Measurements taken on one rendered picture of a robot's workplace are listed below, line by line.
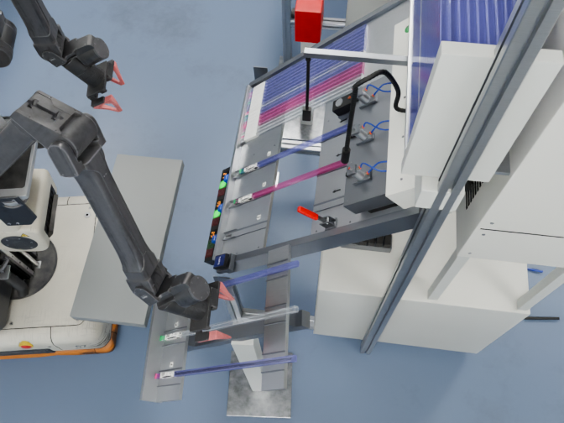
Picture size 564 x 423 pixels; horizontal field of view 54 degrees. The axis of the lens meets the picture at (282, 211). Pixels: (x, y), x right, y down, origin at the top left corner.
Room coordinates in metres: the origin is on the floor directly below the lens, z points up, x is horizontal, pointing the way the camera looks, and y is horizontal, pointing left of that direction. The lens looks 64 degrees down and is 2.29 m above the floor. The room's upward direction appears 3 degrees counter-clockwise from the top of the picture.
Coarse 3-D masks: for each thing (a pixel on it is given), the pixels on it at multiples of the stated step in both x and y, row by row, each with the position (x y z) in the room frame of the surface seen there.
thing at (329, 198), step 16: (384, 16) 1.18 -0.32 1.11; (400, 16) 1.14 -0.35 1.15; (368, 32) 1.16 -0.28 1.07; (384, 32) 1.12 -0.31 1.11; (368, 48) 1.10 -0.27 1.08; (384, 48) 1.06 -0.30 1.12; (368, 64) 1.04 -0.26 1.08; (336, 144) 0.82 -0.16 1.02; (320, 160) 0.80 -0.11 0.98; (336, 160) 0.77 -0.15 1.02; (320, 176) 0.74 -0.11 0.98; (336, 176) 0.72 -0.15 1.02; (320, 192) 0.69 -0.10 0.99; (336, 192) 0.67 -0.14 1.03; (320, 208) 0.64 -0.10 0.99; (336, 208) 0.62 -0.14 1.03; (400, 208) 0.55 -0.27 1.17
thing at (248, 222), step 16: (256, 144) 0.99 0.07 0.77; (272, 144) 0.95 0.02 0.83; (240, 160) 0.97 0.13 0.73; (256, 160) 0.93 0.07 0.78; (240, 176) 0.90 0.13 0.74; (256, 176) 0.86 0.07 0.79; (272, 176) 0.83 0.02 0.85; (240, 192) 0.84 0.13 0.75; (272, 192) 0.77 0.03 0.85; (240, 208) 0.77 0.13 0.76; (256, 208) 0.74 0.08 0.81; (240, 224) 0.71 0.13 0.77; (256, 224) 0.69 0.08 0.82; (224, 240) 0.68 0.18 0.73; (240, 240) 0.66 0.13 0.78; (256, 240) 0.63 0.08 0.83
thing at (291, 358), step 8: (256, 360) 0.26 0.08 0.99; (264, 360) 0.26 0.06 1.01; (272, 360) 0.25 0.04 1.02; (280, 360) 0.25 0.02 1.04; (288, 360) 0.25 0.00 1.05; (296, 360) 0.25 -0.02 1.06; (192, 368) 0.28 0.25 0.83; (200, 368) 0.28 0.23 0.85; (208, 368) 0.27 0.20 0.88; (216, 368) 0.27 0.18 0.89; (224, 368) 0.26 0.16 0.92; (232, 368) 0.26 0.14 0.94; (240, 368) 0.26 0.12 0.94; (176, 376) 0.27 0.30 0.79
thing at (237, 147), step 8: (248, 88) 1.26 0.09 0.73; (248, 96) 1.23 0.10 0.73; (240, 120) 1.12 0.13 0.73; (240, 128) 1.09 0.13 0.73; (240, 136) 1.06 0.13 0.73; (240, 144) 1.03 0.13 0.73; (240, 152) 1.00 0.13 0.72; (232, 160) 0.96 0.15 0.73; (232, 168) 0.93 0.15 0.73; (232, 176) 0.90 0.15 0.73; (232, 184) 0.88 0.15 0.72; (232, 192) 0.85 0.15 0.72; (224, 200) 0.82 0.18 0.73; (224, 208) 0.79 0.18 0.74; (224, 216) 0.76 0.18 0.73; (224, 224) 0.74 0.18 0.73; (216, 240) 0.68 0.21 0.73; (216, 248) 0.65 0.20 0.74
